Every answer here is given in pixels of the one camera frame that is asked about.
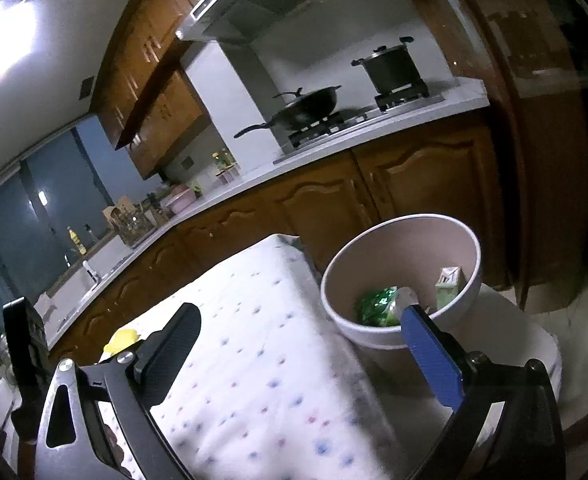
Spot white round bin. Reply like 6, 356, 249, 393
320, 214, 484, 351

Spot ceiling lamp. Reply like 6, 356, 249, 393
0, 0, 38, 84

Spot gas stove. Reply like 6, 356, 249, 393
273, 87, 446, 165

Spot green snack packet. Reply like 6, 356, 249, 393
356, 286, 402, 328

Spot wooden wall cabinets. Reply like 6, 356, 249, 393
90, 0, 245, 181

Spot black wok with lid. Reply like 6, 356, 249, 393
234, 85, 342, 140

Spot green and cream carton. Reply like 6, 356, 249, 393
434, 266, 468, 311

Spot white stool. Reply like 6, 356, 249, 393
374, 287, 563, 461

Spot steel range hood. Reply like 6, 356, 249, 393
176, 0, 390, 46

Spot kitchen window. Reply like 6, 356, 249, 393
0, 125, 170, 356

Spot white paper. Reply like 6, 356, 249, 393
393, 286, 427, 323

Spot yellow oil bottle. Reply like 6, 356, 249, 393
66, 226, 89, 257

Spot white dotted cloth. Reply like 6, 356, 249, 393
96, 232, 405, 480

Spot wooden lower kitchen cabinets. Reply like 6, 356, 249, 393
49, 110, 505, 366

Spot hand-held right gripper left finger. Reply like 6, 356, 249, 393
34, 302, 203, 480

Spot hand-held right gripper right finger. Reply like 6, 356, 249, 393
401, 304, 568, 480

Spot black cooking pot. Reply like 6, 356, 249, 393
351, 36, 425, 95

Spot pink container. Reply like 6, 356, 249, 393
166, 185, 196, 214

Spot dish rack with utensils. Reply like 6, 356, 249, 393
103, 194, 171, 250

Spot yellow crumpled paper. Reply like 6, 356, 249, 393
103, 328, 141, 357

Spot wooden glass-panel door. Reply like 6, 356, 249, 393
384, 0, 588, 311

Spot white kitchen countertop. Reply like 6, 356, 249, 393
39, 77, 491, 351

